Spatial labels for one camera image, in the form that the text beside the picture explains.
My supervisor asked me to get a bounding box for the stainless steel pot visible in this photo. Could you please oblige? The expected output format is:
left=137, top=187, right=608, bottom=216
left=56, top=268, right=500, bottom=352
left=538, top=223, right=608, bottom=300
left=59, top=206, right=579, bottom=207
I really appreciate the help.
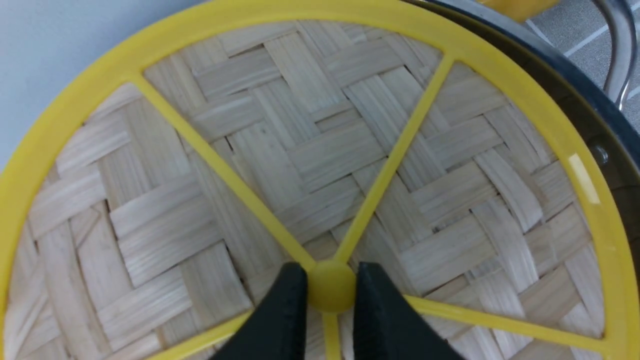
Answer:
left=405, top=0, right=640, bottom=241

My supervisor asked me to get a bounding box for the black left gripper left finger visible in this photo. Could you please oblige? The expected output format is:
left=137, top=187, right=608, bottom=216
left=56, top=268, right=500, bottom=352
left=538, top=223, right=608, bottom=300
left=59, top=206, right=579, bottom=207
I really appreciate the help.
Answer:
left=211, top=263, right=307, bottom=360

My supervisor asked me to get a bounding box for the grey checked tablecloth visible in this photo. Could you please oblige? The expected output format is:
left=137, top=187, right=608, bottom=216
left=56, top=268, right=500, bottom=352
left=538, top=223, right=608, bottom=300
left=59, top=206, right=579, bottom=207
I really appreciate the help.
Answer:
left=525, top=0, right=640, bottom=131

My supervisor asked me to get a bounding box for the yellow banana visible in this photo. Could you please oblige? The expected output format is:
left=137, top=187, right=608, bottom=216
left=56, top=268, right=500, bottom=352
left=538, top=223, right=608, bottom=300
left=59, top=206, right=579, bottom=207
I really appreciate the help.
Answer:
left=477, top=0, right=560, bottom=23

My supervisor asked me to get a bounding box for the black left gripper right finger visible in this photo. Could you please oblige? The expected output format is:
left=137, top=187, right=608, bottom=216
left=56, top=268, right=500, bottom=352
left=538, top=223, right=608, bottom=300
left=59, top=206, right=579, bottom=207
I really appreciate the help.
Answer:
left=353, top=262, right=463, bottom=360

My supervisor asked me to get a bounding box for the yellow rimmed bamboo steamer lid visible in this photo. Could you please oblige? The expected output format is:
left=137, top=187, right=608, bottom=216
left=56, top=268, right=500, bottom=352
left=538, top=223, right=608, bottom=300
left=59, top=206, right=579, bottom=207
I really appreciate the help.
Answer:
left=1, top=0, right=639, bottom=360

